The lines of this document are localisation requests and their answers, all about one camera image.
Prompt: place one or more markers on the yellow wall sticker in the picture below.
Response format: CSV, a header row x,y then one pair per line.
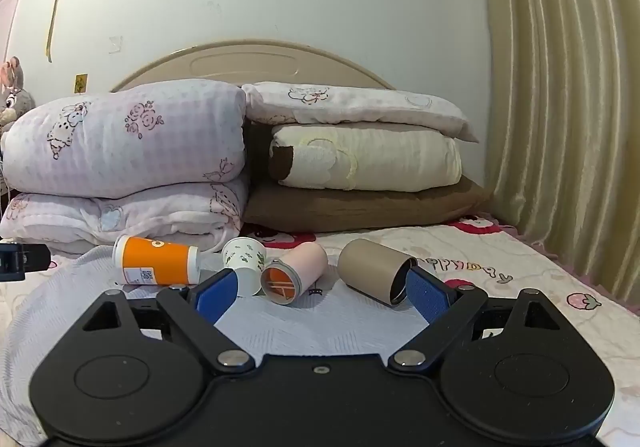
x,y
80,83

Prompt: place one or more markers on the pink hanging cloth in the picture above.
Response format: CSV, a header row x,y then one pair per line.
x,y
7,32

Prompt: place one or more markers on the cream folded blanket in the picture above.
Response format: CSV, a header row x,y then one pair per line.
x,y
390,159

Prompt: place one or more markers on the brown pillow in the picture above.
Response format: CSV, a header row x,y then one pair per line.
x,y
360,212

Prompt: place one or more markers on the tan cup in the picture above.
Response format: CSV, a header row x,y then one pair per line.
x,y
367,267

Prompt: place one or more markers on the pink cup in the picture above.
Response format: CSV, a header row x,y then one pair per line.
x,y
300,267

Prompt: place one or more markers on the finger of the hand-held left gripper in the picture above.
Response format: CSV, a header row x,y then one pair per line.
x,y
30,259

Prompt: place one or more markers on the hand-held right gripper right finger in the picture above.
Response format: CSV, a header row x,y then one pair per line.
x,y
426,298

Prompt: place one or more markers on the beige curtain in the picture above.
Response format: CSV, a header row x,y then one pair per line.
x,y
570,102

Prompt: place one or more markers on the white wall patch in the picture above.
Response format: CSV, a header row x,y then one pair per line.
x,y
115,43

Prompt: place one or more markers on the grey plush bunny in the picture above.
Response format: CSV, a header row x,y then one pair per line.
x,y
12,99

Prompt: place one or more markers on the orange cup with white lid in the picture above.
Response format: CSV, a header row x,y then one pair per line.
x,y
160,259

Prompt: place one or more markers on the beige bed headboard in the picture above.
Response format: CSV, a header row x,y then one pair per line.
x,y
260,62

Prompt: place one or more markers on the white leaf-print paper cup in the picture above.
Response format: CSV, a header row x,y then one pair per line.
x,y
245,257

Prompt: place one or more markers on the strawberry-print bed sheet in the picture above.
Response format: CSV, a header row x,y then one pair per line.
x,y
525,262

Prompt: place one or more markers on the folded pink floral quilt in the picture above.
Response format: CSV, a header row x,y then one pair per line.
x,y
125,147

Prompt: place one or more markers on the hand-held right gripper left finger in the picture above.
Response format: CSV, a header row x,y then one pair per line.
x,y
216,296

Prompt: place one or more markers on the pink floral pillow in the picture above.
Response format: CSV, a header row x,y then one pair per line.
x,y
360,104

